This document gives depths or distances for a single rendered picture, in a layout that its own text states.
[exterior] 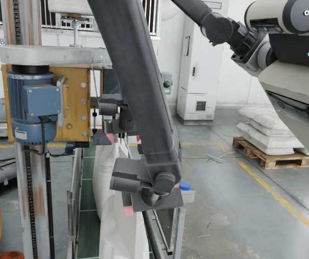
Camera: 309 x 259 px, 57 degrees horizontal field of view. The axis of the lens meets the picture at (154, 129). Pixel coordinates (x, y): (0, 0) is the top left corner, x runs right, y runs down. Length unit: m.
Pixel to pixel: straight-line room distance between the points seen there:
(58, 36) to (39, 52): 2.93
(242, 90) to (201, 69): 1.37
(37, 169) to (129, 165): 0.88
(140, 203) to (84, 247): 1.06
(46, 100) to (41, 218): 0.73
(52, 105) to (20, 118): 0.13
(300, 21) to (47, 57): 0.73
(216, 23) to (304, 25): 0.34
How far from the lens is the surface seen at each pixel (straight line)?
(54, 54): 1.02
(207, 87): 5.06
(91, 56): 1.10
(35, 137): 1.06
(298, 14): 0.59
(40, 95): 0.96
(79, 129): 1.25
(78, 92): 1.21
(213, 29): 0.88
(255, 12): 0.68
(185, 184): 1.32
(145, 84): 0.39
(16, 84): 1.04
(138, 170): 0.55
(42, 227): 1.56
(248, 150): 4.08
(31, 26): 1.26
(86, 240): 1.74
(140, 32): 0.36
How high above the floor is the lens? 1.48
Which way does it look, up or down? 18 degrees down
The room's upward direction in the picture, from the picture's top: 4 degrees clockwise
